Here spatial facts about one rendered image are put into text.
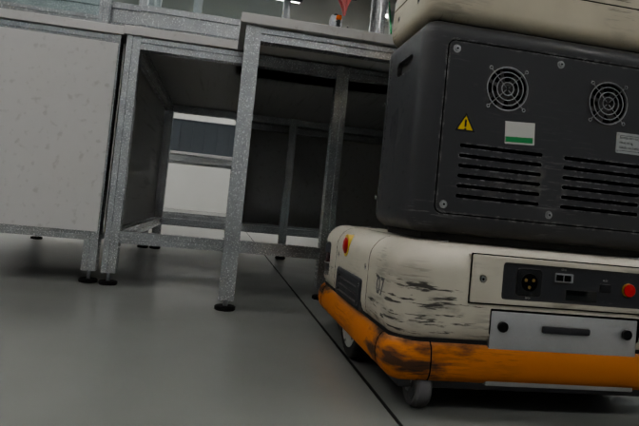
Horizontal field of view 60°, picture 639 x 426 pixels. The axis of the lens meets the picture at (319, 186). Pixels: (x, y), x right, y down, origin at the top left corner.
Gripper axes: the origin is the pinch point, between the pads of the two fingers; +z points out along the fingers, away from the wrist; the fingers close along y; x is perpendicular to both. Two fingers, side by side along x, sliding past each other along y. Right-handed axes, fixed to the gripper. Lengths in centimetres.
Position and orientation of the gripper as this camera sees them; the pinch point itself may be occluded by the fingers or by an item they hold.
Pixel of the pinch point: (344, 13)
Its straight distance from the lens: 211.5
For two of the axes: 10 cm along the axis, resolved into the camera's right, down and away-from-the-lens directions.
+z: -0.9, 10.0, -0.4
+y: -9.8, -1.0, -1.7
